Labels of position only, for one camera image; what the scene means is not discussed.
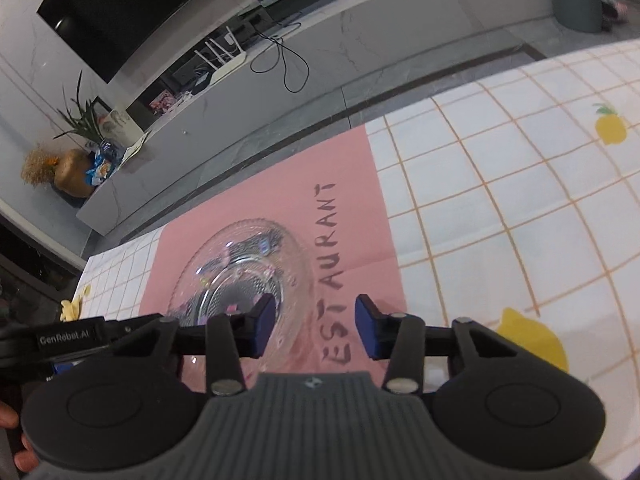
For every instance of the pink patterned box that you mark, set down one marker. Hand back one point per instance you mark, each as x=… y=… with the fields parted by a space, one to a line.
x=162 y=101

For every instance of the blue snack packets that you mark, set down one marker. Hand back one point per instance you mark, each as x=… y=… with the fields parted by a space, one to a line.
x=102 y=165

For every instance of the white printed vase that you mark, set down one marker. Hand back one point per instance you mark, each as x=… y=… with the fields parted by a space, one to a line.
x=120 y=127

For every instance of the scalloped clear glass plate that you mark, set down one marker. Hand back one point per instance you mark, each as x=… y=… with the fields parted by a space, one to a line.
x=235 y=270

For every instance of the white router with antennas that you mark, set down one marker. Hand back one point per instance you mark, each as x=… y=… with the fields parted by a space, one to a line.
x=230 y=66

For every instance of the pink slippers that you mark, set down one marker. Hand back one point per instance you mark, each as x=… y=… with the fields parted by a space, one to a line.
x=617 y=7

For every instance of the grey marble television cabinet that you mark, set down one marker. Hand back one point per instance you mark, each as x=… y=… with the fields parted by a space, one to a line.
x=375 y=25

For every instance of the green leafy plant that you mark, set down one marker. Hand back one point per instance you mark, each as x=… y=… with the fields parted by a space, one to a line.
x=85 y=120

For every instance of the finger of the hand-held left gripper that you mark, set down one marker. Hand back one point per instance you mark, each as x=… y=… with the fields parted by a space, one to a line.
x=130 y=325

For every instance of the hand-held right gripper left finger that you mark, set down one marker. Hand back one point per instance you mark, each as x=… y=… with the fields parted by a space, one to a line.
x=265 y=326

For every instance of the gold round vase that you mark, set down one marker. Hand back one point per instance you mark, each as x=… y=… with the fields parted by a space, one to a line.
x=72 y=175

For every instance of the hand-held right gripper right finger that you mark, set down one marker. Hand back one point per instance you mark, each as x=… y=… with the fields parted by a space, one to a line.
x=363 y=327

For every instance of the pink paper mat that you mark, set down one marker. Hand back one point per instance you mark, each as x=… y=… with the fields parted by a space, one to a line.
x=300 y=185

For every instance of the black curved television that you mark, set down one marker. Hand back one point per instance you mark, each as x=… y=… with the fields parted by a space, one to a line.
x=125 y=5

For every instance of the dark wooden cabinet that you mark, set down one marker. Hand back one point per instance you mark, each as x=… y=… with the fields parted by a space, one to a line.
x=30 y=280

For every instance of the person's left hand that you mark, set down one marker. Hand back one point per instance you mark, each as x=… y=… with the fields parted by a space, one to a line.
x=7 y=416

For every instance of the dried grass bunch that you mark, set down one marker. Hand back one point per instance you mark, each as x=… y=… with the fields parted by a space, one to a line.
x=37 y=167

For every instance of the lemon print checked tablecloth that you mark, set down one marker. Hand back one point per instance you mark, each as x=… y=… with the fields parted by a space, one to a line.
x=500 y=210

